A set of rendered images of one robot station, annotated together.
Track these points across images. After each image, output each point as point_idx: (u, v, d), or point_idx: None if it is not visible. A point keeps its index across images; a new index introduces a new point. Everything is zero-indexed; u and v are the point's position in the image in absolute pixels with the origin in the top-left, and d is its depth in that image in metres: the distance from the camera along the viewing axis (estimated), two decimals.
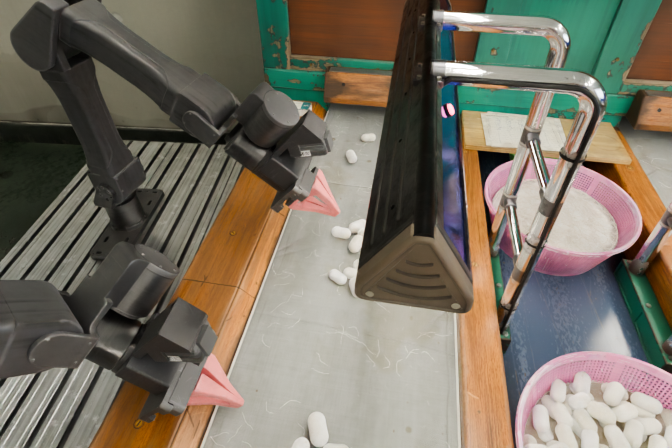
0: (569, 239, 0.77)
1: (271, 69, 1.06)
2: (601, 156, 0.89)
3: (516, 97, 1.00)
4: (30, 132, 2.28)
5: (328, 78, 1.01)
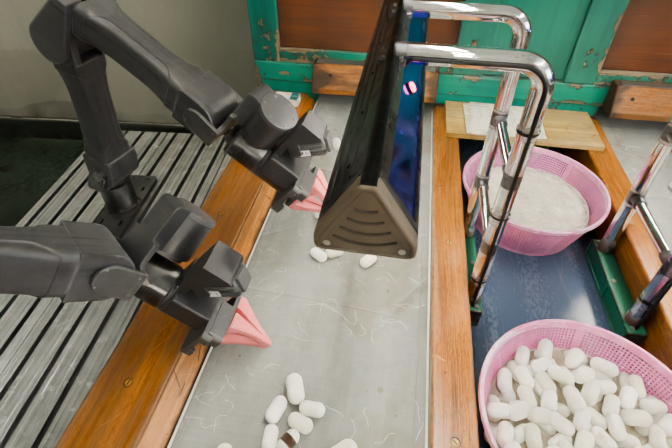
0: (542, 220, 0.81)
1: (261, 61, 1.10)
2: (576, 143, 0.93)
3: (497, 87, 1.04)
4: (29, 127, 2.31)
5: (316, 69, 1.04)
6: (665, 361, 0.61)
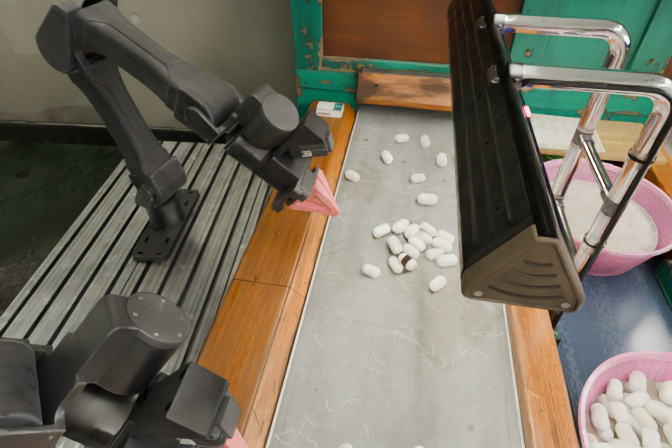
0: (611, 239, 0.78)
1: (302, 70, 1.07)
2: None
3: (549, 97, 1.01)
4: (45, 132, 2.28)
5: (361, 79, 1.01)
6: None
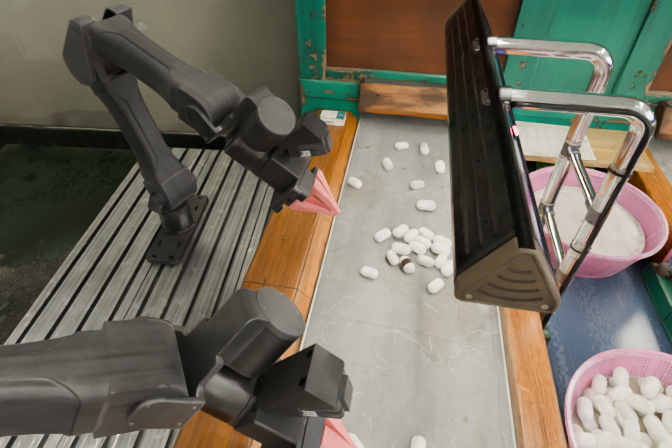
0: (599, 243, 0.82)
1: (306, 80, 1.11)
2: None
3: None
4: (52, 136, 2.33)
5: (363, 89, 1.06)
6: None
